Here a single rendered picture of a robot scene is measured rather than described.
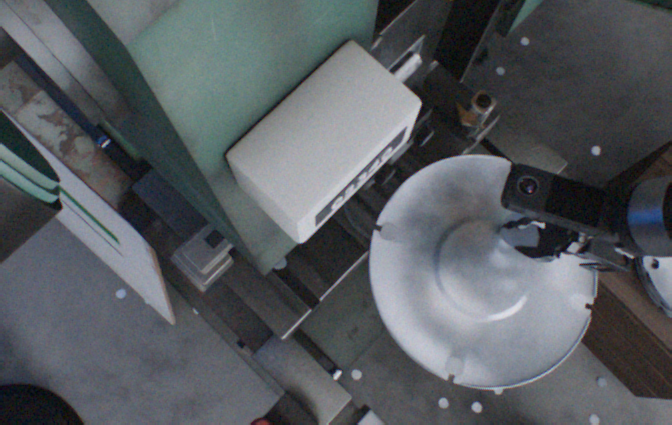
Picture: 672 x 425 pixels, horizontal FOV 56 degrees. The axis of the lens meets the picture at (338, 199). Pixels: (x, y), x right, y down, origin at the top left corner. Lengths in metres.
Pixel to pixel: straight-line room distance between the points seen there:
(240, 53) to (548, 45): 1.71
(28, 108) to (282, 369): 0.47
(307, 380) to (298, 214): 0.70
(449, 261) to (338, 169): 0.57
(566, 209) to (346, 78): 0.45
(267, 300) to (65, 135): 0.34
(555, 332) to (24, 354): 1.25
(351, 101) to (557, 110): 1.58
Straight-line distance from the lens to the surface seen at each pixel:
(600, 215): 0.67
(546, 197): 0.67
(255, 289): 0.87
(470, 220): 0.81
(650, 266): 1.36
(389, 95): 0.25
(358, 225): 0.80
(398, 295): 0.78
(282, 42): 0.21
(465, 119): 0.86
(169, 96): 0.18
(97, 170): 0.98
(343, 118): 0.24
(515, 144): 1.02
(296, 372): 0.92
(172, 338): 1.60
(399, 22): 0.47
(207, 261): 0.83
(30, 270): 1.73
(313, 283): 0.86
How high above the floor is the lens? 1.56
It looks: 75 degrees down
